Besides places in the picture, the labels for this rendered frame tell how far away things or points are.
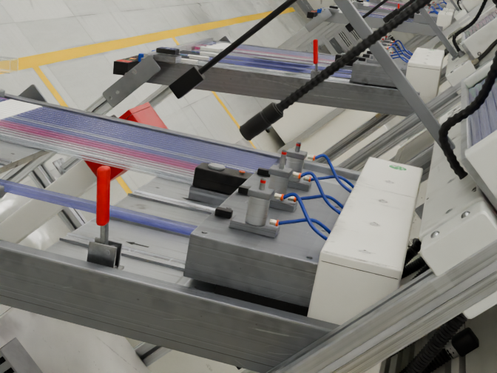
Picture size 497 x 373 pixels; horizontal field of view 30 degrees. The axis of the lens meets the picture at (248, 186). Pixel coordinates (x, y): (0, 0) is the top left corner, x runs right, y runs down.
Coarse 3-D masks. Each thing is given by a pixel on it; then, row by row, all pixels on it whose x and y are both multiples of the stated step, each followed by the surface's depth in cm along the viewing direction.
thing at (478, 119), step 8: (496, 80) 123; (472, 88) 132; (480, 88) 126; (496, 88) 115; (472, 96) 124; (488, 96) 113; (496, 96) 108; (488, 104) 106; (496, 104) 102; (480, 112) 105; (488, 112) 101; (496, 112) 98; (472, 120) 104; (480, 120) 100; (488, 120) 98; (496, 120) 94; (472, 128) 99; (480, 128) 97; (488, 128) 93; (496, 128) 89; (472, 136) 94; (480, 136) 92; (472, 144) 91
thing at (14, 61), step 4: (0, 56) 72; (4, 56) 72; (0, 60) 71; (4, 60) 71; (8, 60) 71; (12, 60) 71; (16, 60) 72; (0, 64) 71; (4, 64) 71; (8, 64) 71; (12, 64) 71; (16, 64) 72; (0, 68) 71; (4, 68) 71; (8, 68) 71; (12, 68) 71; (16, 68) 72; (0, 72) 71; (4, 72) 71; (8, 72) 71; (12, 72) 71; (16, 72) 72
